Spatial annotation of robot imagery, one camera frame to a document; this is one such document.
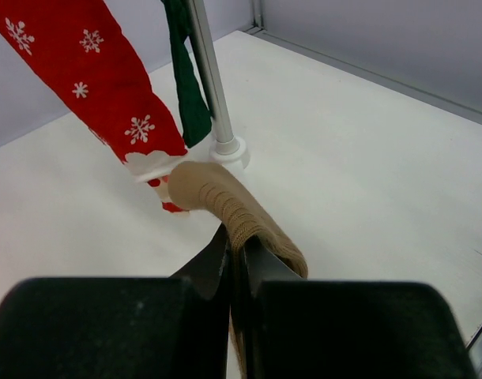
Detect tan ribbed sock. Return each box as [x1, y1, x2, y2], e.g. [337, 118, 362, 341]
[168, 161, 308, 378]

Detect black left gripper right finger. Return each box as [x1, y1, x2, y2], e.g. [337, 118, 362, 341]
[243, 238, 476, 378]

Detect dark green sock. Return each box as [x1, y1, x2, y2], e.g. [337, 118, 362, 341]
[162, 0, 212, 148]

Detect red snowflake christmas sock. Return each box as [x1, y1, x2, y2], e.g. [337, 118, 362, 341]
[0, 1, 187, 213]

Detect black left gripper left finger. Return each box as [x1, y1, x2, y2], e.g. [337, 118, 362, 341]
[0, 227, 230, 378]

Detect metal clothes rack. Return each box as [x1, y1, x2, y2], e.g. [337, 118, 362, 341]
[185, 0, 250, 175]

